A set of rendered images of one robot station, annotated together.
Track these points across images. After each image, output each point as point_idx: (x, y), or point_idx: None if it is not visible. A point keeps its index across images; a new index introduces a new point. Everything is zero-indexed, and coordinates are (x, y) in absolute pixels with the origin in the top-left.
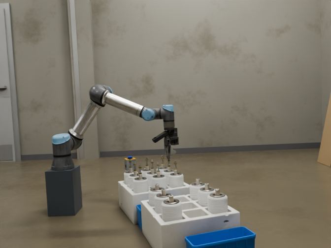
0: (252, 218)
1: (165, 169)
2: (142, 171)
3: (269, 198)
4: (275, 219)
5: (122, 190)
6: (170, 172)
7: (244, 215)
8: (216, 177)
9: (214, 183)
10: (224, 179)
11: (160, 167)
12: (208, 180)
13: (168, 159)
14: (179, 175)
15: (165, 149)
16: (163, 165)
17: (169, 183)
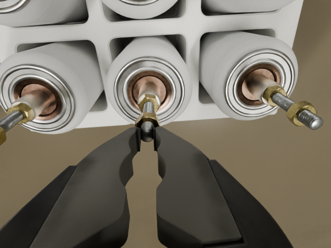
0: (17, 185)
1: (216, 89)
2: None
3: (125, 244)
4: (7, 211)
5: None
6: (110, 86)
7: (40, 181)
8: (315, 229)
9: (278, 210)
10: (292, 234)
11: (278, 71)
12: (310, 209)
13: (144, 124)
14: (0, 104)
15: (183, 186)
16: (257, 95)
17: (51, 45)
